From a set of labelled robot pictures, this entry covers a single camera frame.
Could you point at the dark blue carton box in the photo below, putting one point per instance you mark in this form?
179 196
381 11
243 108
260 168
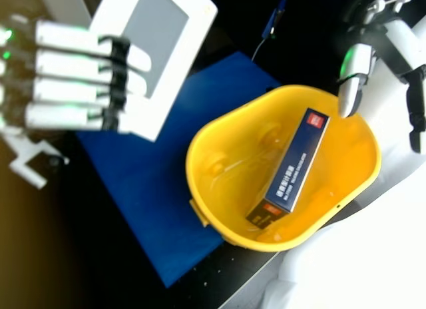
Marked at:
294 162

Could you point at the white grey box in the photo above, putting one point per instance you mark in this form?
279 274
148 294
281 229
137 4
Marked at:
166 39

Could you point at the yellow plastic basin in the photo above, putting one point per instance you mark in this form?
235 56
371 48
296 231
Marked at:
233 176

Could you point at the blue flat board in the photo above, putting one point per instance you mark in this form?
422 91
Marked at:
146 189

